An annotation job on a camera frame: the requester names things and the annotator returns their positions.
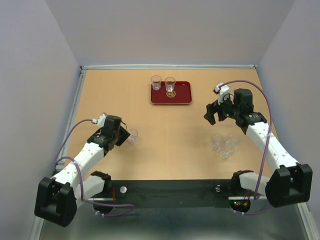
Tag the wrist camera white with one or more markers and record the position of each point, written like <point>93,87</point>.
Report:
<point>100,121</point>
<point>221,89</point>

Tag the clear glass cluster front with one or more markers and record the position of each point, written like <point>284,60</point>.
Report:
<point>226,152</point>

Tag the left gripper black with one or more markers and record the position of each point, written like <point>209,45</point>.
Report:
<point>124,135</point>

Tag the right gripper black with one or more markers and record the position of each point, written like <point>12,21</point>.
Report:
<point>211,109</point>

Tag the clear glass cluster left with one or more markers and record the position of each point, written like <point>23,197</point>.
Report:
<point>216,141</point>

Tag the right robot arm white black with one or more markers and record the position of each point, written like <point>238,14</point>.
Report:
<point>291,181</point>

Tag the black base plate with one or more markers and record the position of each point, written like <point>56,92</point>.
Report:
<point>147,194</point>

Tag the aluminium frame rail back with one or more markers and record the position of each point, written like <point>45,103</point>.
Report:
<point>167,66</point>

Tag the aluminium frame rail front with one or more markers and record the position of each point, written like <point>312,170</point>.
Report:
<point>297,222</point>

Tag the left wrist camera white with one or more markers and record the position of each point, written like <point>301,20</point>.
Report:
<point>100,121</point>

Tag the clear glass cluster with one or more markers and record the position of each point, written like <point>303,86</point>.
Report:
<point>216,141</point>
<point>232,140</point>
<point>226,152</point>

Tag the aluminium frame rail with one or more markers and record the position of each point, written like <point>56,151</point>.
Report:
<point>167,66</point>
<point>297,222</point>
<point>72,117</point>

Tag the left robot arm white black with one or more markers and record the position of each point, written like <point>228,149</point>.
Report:
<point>59,197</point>

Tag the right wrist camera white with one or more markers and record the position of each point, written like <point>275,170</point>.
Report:
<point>221,89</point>

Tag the aluminium frame rail left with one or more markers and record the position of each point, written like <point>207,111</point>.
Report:
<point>72,117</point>

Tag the clear glass cluster right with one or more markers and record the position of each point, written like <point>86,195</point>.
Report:
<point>232,140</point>

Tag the red lacquer tray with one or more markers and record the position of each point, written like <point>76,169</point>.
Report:
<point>181,95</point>

